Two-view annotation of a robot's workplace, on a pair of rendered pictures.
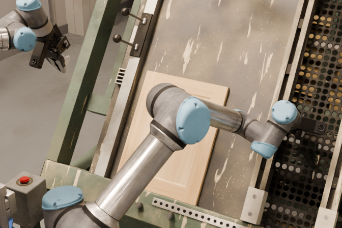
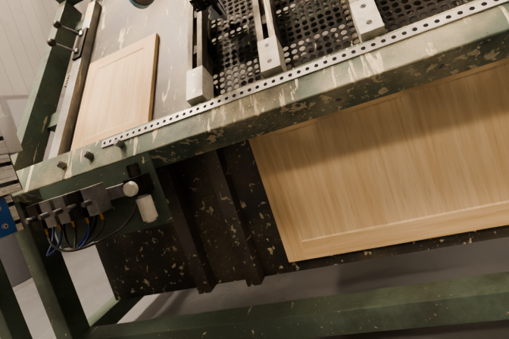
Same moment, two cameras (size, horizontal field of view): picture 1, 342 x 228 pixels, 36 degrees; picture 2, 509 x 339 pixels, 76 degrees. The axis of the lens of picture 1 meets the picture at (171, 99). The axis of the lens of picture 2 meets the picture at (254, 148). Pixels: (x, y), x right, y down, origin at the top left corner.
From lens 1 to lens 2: 146 cm
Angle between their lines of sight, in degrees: 23
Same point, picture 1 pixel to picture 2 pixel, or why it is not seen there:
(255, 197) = (195, 74)
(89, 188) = (42, 173)
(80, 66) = (33, 91)
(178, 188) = (129, 125)
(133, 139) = (82, 115)
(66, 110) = (22, 126)
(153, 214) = (104, 154)
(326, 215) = (266, 43)
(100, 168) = (52, 153)
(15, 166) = not seen: hidden behind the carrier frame
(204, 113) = not seen: outside the picture
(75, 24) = not seen: hidden behind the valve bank
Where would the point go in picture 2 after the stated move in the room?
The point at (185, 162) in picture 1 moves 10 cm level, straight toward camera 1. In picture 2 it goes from (132, 102) to (124, 99)
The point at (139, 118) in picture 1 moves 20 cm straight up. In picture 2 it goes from (86, 97) to (70, 51)
